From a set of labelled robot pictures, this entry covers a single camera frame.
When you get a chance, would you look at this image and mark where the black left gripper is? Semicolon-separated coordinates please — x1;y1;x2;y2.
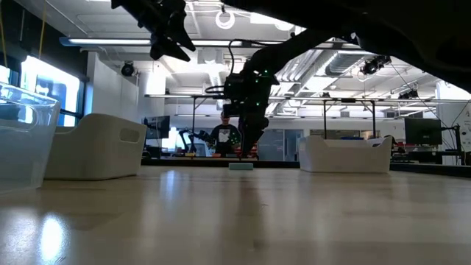
112;0;196;62

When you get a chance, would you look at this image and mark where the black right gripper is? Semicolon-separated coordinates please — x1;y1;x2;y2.
222;62;280;159

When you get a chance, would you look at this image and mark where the person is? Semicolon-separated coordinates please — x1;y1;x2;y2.
209;112;242;158

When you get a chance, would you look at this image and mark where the long ceiling light strip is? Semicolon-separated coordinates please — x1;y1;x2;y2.
60;36;152;47

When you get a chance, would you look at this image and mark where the black computer monitor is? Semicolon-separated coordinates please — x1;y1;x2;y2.
404;117;443;146
144;115;171;140

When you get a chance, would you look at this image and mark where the grey translucent plastic bin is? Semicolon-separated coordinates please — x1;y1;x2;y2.
43;113;148;181

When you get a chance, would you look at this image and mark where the black ceiling-mounted device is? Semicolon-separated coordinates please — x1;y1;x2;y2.
360;54;392;77

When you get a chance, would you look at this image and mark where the clear plastic bin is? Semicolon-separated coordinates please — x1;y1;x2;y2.
0;81;61;192

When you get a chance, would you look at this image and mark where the silver ventilation duct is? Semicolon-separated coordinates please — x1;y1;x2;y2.
325;47;365;77

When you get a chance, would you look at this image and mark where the yellow hanging cord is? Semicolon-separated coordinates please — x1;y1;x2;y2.
38;0;48;60

